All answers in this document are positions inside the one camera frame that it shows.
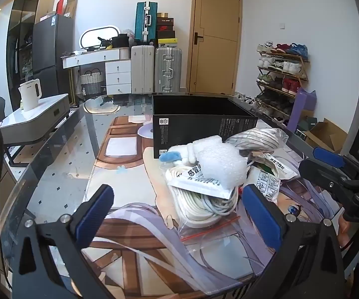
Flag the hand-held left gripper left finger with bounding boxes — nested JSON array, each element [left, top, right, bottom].
[[12, 184, 115, 299]]

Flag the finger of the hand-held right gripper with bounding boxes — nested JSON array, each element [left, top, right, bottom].
[[312, 146, 359, 179], [298, 159, 355, 204]]

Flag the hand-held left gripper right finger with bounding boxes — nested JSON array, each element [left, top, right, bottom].
[[242, 184, 347, 299]]

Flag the white green medicine sachet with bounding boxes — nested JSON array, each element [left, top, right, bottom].
[[166, 165, 239, 200], [252, 152, 300, 180], [245, 166, 281, 202]]

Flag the zip bag of white cables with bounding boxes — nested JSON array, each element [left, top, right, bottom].
[[166, 174, 262, 275]]

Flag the white bubble wrap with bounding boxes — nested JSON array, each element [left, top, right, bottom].
[[194, 135, 249, 190]]

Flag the bag of striped white rope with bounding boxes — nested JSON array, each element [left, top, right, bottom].
[[225, 128, 289, 160]]

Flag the white blue plush toy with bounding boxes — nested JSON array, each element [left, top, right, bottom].
[[160, 143, 205, 165]]

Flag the black cardboard box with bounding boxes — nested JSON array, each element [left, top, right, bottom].
[[152, 95, 258, 159]]

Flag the open cardboard box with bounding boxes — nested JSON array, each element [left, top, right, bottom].
[[303, 118, 349, 155]]

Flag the printed anime table mat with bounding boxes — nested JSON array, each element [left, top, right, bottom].
[[86, 115, 346, 299]]

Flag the wooden shoe rack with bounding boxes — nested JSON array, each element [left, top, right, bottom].
[[256, 42, 310, 123]]

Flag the rows of racked shoes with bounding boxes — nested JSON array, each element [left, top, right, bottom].
[[257, 41, 309, 122]]

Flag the loose white black sneakers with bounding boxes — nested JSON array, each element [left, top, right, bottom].
[[234, 91, 256, 105]]

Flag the grey white side cabinet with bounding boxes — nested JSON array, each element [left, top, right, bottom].
[[0, 93, 71, 167]]

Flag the woven storage basket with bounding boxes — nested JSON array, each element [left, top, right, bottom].
[[80, 70, 103, 94]]

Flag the white electric kettle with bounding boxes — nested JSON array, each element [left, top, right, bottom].
[[18, 79, 43, 112]]

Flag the white dressing table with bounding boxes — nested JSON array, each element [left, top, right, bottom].
[[61, 48, 132, 96]]

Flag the white suitcase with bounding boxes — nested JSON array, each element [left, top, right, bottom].
[[131, 44, 155, 94]]

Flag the tan wooden door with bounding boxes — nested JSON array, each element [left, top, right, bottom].
[[188, 0, 241, 95]]

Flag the silver suitcase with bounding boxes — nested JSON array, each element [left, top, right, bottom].
[[154, 46, 182, 93]]

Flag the black refrigerator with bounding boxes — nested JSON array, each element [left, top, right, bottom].
[[32, 15, 74, 104]]

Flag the black round box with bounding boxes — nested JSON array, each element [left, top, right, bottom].
[[111, 34, 130, 49]]

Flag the oval white-framed mirror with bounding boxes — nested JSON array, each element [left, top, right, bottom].
[[80, 25, 121, 51]]

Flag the teal suitcase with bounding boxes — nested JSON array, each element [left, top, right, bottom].
[[135, 1, 158, 46]]

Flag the black red-logo shoe box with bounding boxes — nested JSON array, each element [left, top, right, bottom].
[[156, 18, 174, 32]]

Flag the flat brown cardboard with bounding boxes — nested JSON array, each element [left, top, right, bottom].
[[65, 0, 77, 18]]

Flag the dark glass wardrobe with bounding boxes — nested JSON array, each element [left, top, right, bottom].
[[7, 0, 58, 98]]

